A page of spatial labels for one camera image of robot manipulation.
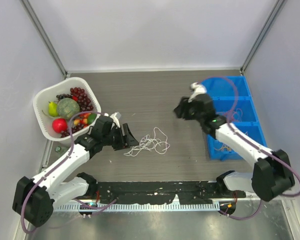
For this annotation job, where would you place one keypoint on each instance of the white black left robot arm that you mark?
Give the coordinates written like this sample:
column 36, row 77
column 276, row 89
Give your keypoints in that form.
column 36, row 198

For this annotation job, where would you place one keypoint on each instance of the red apple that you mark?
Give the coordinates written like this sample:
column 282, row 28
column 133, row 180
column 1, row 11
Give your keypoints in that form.
column 59, row 125

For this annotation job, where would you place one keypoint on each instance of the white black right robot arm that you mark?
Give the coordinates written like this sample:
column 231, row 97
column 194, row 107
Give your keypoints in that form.
column 271, row 172

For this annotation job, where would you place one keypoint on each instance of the left aluminium frame post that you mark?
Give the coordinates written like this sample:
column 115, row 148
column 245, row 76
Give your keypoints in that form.
column 43, row 35

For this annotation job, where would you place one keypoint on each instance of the green melon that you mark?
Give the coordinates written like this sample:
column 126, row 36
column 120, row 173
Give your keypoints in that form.
column 67, row 108

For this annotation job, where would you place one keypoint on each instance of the blue plastic divided bin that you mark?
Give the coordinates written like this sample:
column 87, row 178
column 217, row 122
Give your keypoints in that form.
column 223, row 91

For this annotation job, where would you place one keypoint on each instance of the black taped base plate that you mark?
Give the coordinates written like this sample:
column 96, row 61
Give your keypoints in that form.
column 160, row 192

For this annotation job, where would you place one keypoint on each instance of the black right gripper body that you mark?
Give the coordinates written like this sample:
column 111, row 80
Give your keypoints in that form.
column 189, row 112

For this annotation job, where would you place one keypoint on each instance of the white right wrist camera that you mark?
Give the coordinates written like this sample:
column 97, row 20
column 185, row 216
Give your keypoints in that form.
column 196, row 89

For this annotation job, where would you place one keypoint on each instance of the dark purple grape bunch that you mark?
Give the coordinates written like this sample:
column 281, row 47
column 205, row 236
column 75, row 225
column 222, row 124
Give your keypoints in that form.
column 63, row 96

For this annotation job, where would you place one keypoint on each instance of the green lime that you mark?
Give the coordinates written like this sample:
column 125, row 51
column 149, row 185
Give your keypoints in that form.
column 91, row 118

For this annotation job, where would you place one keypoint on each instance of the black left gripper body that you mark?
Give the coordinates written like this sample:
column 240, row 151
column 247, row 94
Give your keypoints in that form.
column 115, row 138

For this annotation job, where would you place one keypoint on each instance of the aluminium corner frame post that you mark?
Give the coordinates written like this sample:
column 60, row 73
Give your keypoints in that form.
column 270, row 20

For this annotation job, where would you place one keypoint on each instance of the white slotted cable duct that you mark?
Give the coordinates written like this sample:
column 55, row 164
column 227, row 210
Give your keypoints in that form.
column 174, row 206

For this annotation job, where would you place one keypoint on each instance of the clear glass jar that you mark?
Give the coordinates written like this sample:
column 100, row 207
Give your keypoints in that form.
column 58, row 149

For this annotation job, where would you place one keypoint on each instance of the white plastic fruit basket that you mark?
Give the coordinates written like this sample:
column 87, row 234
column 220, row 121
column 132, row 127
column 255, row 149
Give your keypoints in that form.
column 40, row 106

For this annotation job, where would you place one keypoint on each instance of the red grape bunch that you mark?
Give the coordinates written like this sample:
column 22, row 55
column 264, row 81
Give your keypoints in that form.
column 80, row 96

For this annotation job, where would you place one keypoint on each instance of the green yellow pear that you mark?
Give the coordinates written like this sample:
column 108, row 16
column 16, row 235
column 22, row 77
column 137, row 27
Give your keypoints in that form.
column 53, row 109

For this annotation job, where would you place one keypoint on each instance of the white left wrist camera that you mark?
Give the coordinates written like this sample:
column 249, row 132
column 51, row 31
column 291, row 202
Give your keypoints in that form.
column 116, row 119

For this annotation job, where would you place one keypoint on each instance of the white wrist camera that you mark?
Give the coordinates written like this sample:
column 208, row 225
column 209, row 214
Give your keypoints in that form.
column 116, row 119
column 196, row 89

